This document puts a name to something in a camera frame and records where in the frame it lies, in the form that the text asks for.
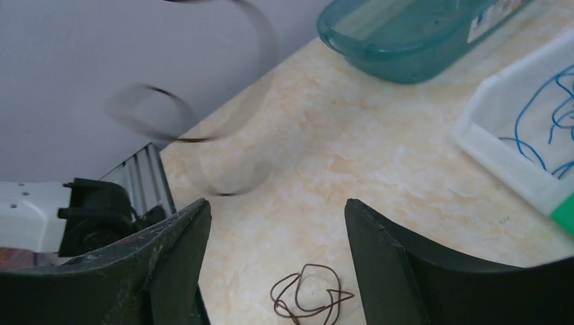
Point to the white plastic bin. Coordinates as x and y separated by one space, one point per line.
519 125

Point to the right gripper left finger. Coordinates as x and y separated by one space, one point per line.
150 277

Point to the teal transparent plastic tray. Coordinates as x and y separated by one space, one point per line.
409 42

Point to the green plastic bin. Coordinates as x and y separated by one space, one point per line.
563 215

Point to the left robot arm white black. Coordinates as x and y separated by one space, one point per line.
69 219

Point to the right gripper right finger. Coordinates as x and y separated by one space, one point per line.
406 278

